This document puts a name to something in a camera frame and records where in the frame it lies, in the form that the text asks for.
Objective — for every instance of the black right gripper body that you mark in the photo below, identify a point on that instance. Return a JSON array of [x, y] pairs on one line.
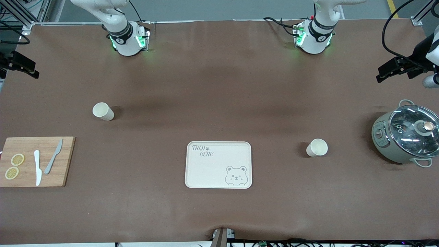
[[7, 60]]

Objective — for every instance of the white IKEA cup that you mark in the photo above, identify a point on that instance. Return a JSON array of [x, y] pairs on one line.
[[316, 148], [103, 111]]

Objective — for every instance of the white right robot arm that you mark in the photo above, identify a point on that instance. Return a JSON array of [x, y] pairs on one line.
[[120, 32]]

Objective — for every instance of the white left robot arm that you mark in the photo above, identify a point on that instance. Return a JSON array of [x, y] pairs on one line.
[[317, 37]]

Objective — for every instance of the glass pot lid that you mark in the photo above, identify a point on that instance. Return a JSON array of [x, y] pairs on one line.
[[408, 132]]

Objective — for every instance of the grey-green electric cooking pot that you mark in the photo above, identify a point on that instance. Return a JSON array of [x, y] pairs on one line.
[[384, 137]]

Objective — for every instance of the wooden cutting board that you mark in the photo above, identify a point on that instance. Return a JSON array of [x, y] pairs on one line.
[[27, 144]]

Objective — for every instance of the yellow lemon slice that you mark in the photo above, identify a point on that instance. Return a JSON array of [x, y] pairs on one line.
[[12, 173], [17, 159]]

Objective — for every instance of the grey plastic knife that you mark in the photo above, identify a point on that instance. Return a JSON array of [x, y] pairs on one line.
[[52, 159]]

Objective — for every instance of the white plastic knife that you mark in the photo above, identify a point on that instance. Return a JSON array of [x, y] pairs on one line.
[[37, 168]]

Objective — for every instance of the brown table mat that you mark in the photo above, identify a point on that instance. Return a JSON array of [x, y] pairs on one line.
[[219, 85]]

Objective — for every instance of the cream bear print tray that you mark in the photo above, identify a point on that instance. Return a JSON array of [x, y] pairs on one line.
[[209, 173]]

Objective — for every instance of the aluminium frame profile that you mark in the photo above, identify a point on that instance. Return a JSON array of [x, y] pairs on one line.
[[420, 17], [24, 13]]

